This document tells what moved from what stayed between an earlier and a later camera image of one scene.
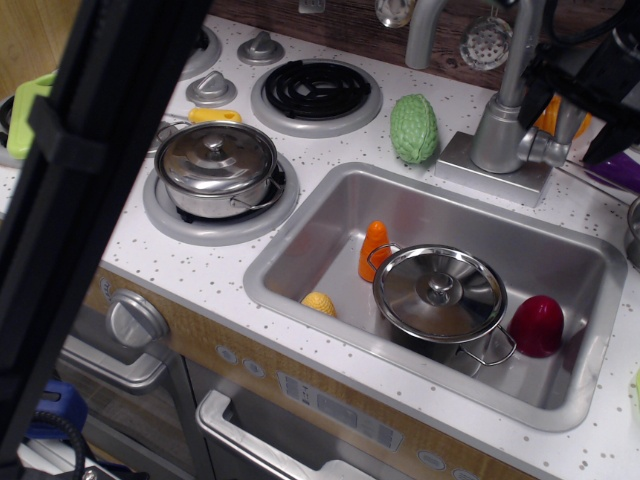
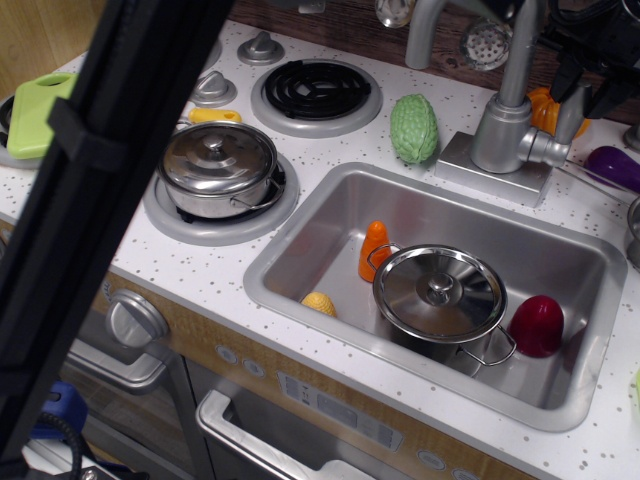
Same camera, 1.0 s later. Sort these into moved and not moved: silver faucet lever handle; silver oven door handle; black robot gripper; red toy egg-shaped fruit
Moved: black robot gripper
Not moved: silver faucet lever handle; silver oven door handle; red toy egg-shaped fruit
